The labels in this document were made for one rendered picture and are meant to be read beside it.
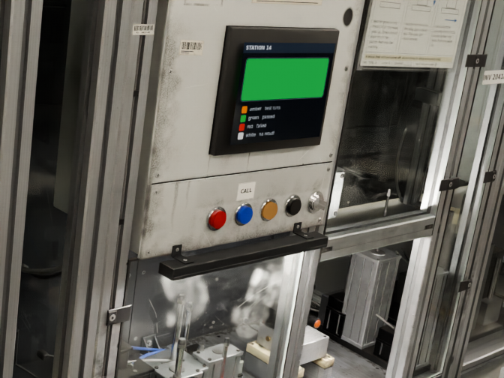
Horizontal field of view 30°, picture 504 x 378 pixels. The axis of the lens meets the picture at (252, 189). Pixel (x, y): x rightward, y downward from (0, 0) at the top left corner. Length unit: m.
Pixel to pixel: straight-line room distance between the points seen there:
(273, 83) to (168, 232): 0.29
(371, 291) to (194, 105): 0.98
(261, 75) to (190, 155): 0.17
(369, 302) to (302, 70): 0.89
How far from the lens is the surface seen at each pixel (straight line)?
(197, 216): 1.49
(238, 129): 1.46
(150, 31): 1.34
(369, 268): 2.26
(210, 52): 1.41
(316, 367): 2.14
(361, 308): 2.30
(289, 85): 1.51
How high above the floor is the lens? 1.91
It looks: 17 degrees down
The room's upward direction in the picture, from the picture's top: 9 degrees clockwise
